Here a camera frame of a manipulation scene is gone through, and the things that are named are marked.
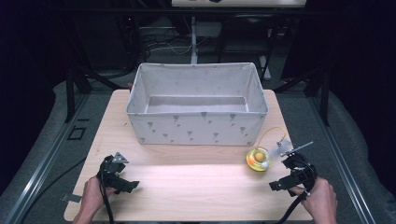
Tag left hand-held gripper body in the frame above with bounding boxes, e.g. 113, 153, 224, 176
96, 151, 130, 189

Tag black metal stand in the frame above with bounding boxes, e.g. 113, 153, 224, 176
64, 65, 93, 124
273, 66, 332, 127

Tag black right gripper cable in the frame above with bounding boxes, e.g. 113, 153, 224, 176
275, 194, 309, 224

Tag bundle of floor cables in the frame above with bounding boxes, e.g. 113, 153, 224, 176
141, 26, 208, 59

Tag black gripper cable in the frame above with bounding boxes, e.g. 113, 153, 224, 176
98, 176, 116, 224
275, 194, 309, 224

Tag metal floor rail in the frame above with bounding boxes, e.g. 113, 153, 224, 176
307, 96, 377, 224
3, 92, 92, 224

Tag yellow egg keychain toy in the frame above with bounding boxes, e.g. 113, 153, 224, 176
246, 125, 294, 173

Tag person's left hand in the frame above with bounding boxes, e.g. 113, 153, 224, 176
78, 175, 119, 221

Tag black floor cable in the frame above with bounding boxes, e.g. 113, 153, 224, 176
18, 157, 88, 224

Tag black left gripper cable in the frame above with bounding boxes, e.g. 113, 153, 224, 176
98, 176, 116, 224

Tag person's right hand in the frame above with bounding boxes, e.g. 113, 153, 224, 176
291, 176, 339, 224

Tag black chair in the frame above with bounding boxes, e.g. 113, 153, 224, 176
217, 12, 283, 80

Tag white desk leg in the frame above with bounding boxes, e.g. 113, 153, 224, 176
190, 16, 199, 65

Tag grey tape strip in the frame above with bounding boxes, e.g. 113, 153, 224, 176
60, 192, 83, 203

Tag grey patterned fabric storage box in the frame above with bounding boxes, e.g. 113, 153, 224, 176
125, 62, 270, 147

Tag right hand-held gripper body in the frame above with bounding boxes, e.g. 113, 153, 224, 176
279, 141, 318, 191

